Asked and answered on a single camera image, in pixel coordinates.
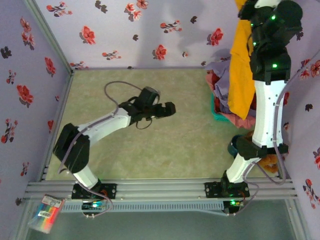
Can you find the dark blue round cup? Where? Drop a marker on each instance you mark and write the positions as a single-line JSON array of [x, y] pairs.
[[233, 148]]

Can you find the pink t-shirt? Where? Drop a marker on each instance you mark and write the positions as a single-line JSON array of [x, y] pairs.
[[241, 123]]

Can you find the orange t-shirt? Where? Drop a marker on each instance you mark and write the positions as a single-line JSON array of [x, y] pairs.
[[241, 75]]

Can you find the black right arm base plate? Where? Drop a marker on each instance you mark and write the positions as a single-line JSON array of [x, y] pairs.
[[212, 190]]

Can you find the teal plastic laundry basket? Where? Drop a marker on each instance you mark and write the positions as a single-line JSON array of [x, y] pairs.
[[220, 118]]

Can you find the small controller board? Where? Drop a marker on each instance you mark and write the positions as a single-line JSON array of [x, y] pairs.
[[233, 203], [93, 205]]

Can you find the brown plush teddy toy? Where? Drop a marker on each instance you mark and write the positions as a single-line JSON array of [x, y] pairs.
[[269, 162]]

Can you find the grey aluminium side rail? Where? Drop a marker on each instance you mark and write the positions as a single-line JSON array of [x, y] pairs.
[[56, 125]]

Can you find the grey aluminium frame rail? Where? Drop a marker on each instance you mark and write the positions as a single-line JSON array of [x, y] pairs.
[[160, 188]]

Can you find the grey aluminium corner post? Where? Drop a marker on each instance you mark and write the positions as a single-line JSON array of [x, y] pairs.
[[47, 35]]

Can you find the colourful marker pen pack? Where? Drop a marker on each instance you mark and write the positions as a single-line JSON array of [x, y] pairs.
[[47, 212]]

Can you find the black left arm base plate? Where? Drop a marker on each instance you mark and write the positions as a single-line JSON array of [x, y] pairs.
[[111, 191]]

